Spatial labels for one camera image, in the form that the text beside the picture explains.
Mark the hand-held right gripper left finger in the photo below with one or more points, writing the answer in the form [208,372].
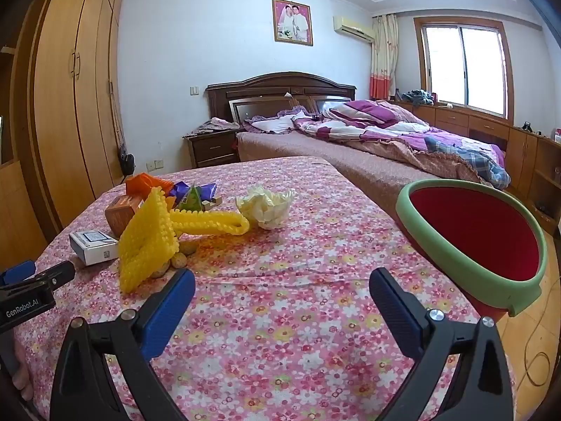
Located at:
[168,311]

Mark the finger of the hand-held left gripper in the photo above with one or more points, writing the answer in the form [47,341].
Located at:
[55,277]
[17,272]

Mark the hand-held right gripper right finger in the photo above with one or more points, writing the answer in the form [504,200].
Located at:
[396,311]

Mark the small white box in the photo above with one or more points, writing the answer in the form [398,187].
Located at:
[90,248]

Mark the yellow plastic net bag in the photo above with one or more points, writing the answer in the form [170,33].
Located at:
[144,237]

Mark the red bin with green rim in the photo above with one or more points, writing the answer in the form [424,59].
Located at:
[473,228]

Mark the green pyramid packet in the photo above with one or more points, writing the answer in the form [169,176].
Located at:
[190,199]

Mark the orange plastic packet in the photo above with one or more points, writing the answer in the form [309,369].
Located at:
[140,183]

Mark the purple foil wrapper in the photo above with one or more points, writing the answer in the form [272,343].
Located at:
[207,189]

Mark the white tissue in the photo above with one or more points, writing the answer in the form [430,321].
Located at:
[265,208]

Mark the person's left hand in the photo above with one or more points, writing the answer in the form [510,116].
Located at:
[23,375]

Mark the peanut shell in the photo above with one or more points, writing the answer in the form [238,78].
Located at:
[158,270]
[188,248]
[179,261]

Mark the pink floral tablecloth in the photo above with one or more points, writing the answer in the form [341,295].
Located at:
[285,294]

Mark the black hanging pouch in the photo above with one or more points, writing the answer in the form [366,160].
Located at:
[127,162]

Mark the light wooden wardrobe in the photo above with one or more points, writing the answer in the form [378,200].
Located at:
[65,118]

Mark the dark wooden nightstand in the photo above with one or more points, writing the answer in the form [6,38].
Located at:
[212,151]

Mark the blue plaid blanket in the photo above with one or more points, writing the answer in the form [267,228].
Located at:
[473,158]

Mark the purple patchwork quilt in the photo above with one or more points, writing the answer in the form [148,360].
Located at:
[372,136]

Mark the bed with pink sheet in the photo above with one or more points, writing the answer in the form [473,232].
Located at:
[307,149]

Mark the pink cloth on nightstand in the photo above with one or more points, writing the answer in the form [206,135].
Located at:
[212,126]

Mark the long wooden low cabinet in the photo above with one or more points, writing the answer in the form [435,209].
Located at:
[486,127]

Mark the white pillow with purple frill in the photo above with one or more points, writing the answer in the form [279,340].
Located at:
[271,125]

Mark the blue crumpled clothes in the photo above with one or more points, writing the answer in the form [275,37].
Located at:
[416,97]

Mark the small black gadget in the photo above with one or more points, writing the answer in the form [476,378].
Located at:
[527,126]

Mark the red and white cups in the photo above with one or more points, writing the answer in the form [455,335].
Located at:
[557,134]

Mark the dark wooden headboard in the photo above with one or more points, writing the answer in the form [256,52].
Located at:
[271,90]

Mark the floral curtain with red hem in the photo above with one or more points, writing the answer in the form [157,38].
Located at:
[383,57]

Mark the wooden framed window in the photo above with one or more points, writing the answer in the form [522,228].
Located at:
[464,65]

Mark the white wall socket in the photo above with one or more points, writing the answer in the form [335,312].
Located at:
[154,165]

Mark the wall air conditioner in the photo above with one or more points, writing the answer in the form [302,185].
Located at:
[353,28]

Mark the framed wall photo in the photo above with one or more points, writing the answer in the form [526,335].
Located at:
[292,22]

